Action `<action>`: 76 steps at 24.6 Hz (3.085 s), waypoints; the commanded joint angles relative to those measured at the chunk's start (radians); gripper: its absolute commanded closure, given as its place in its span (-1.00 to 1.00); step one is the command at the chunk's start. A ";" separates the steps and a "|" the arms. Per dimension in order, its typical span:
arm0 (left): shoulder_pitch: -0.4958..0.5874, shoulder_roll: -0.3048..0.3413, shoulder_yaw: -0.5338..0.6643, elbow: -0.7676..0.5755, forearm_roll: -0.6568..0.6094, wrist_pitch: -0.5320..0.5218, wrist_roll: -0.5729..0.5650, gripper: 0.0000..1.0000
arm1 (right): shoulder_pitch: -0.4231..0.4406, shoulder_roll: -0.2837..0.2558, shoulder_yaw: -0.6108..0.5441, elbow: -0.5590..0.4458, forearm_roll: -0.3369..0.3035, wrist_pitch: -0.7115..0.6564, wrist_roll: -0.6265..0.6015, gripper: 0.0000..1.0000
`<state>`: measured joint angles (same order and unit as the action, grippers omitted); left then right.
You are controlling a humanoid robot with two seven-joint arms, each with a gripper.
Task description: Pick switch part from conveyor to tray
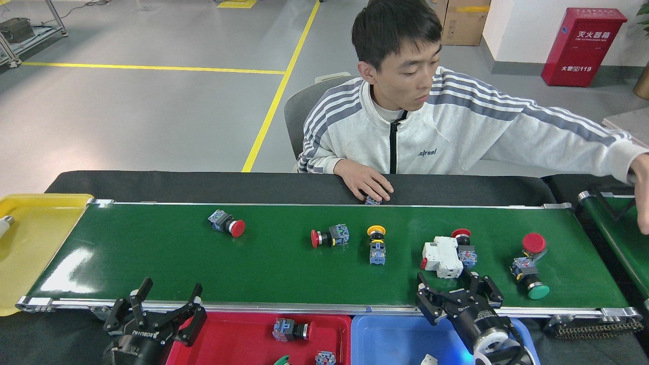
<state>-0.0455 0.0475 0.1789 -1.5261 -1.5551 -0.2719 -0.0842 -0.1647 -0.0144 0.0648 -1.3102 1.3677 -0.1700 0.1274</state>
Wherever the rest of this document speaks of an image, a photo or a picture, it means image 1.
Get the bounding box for cardboard box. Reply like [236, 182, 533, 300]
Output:
[426, 0, 491, 47]

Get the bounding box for seated person's left hand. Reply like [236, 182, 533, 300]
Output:
[629, 154, 649, 235]

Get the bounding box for red fire extinguisher box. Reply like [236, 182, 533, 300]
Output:
[540, 7, 628, 88]

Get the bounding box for metal rack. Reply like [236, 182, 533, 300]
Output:
[0, 0, 68, 69]

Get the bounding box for red plastic tray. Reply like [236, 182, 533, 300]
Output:
[165, 313, 353, 365]

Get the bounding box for short green conveyor belt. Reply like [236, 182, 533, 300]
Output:
[578, 190, 649, 310]

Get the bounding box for yellow push button switch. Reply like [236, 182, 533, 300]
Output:
[367, 225, 387, 266]

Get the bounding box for beige table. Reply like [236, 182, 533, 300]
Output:
[603, 106, 649, 148]

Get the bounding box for yellow plastic tray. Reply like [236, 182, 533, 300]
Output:
[0, 193, 94, 317]

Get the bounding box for blue plastic tray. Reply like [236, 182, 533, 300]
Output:
[351, 314, 540, 365]

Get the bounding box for potted plant in gold pot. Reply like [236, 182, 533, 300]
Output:
[634, 15, 649, 100]

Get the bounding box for seated person's right hand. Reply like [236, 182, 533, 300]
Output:
[333, 159, 394, 202]

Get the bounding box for seated person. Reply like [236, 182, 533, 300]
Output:
[297, 0, 649, 235]

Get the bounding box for red mushroom button switch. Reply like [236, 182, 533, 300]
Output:
[310, 224, 350, 249]
[511, 232, 548, 278]

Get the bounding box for thick black cable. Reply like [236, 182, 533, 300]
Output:
[591, 182, 639, 221]

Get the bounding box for long green conveyor belt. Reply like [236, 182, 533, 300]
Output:
[15, 199, 644, 322]

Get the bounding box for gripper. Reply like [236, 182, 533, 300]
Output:
[103, 277, 207, 365]
[416, 271, 510, 350]

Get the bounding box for black drive chain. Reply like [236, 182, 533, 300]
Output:
[545, 313, 644, 339]

